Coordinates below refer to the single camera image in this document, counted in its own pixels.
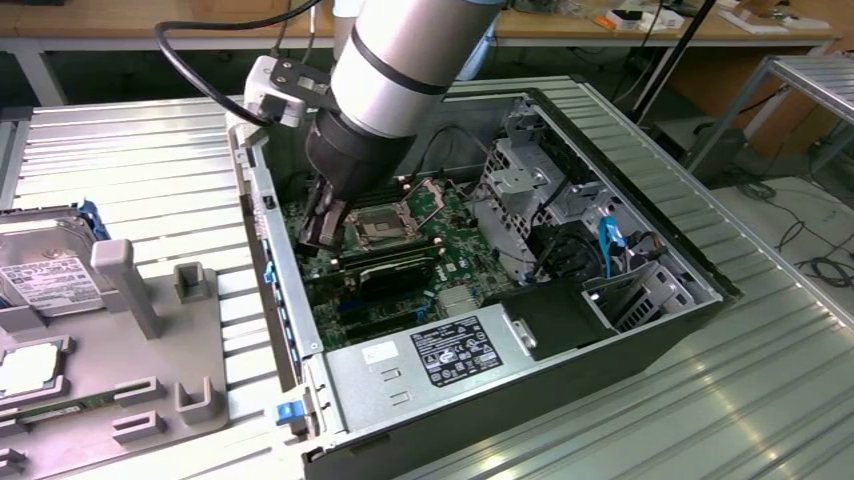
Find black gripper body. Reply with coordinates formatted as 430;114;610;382
303;112;419;206

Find CPU socket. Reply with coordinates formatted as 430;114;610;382
345;206;416;249

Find metal socket cover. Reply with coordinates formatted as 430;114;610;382
399;178;456;235

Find green motherboard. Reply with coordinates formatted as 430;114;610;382
279;177;506;352

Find silver chipset heat sink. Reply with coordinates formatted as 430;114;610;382
436;286;479;309

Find silver drive cage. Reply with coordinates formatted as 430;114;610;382
474;137;583;281

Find silver power supply unit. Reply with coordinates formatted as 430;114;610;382
323;304;539;437

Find blue case latch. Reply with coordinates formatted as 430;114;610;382
272;402;309;427

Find wooden workbench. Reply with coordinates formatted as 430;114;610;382
0;0;843;106

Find orange white small box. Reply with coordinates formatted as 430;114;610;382
592;7;687;34

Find grey parts rack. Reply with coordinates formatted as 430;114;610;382
0;238;232;480

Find silver disk bay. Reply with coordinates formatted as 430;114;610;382
578;260;708;335

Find green RAM stick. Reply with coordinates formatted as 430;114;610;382
0;392;145;426

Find silver CPU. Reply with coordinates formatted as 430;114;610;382
0;342;65;397

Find black box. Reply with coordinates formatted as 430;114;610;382
650;117;747;169

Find open black PC case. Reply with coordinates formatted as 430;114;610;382
225;74;746;480

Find black slanted pole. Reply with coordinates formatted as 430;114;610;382
630;0;720;119

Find brown cardboard carton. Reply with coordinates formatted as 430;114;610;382
666;49;835;151

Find white flat box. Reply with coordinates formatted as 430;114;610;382
716;3;792;35

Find black looped case wire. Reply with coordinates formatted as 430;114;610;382
416;126;496;177

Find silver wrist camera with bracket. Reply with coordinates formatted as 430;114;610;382
241;54;333;129

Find thin hanging grey cable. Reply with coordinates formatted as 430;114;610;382
269;0;319;57

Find black wire bundle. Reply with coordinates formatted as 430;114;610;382
530;222;606;284

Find black camera cable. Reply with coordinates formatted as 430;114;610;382
152;0;325;126

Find blue flat wire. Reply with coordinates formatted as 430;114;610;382
598;214;632;279

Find hard disk with blue bracket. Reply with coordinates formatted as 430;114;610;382
0;199;112;319

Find aluminium frame table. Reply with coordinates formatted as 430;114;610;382
686;52;854;176

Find tangled black floor cables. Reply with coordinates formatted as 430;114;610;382
730;169;854;291

